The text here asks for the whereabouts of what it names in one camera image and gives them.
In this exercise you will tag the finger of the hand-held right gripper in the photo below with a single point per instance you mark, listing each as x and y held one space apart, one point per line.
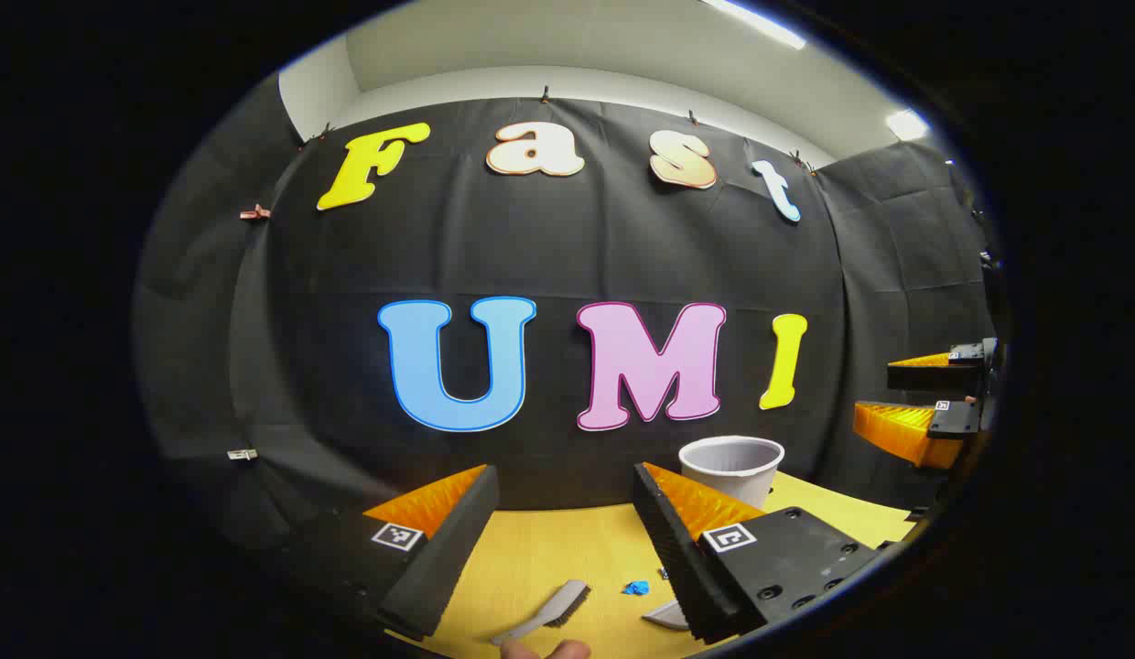
906 435
934 377

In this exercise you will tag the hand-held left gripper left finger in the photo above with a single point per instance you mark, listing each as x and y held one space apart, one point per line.
453 540

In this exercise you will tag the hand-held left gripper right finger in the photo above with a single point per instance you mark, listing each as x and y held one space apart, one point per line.
668 540

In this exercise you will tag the dark blue paper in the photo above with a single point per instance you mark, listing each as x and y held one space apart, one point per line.
635 588

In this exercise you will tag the grey dustpan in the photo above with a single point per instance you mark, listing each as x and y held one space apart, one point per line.
668 615

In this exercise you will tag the white ribbed garbage bin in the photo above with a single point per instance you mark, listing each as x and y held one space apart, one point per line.
732 476

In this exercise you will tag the small grey broom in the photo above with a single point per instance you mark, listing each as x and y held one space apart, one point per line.
554 606

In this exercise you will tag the yellow wooden desktop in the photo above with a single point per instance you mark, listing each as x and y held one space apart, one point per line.
549 549

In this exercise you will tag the white clip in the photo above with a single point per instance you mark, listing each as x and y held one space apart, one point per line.
243 454

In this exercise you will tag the square ceiling light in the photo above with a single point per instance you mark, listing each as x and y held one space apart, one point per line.
906 124

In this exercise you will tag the copper clip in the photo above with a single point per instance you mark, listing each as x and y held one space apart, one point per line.
254 212

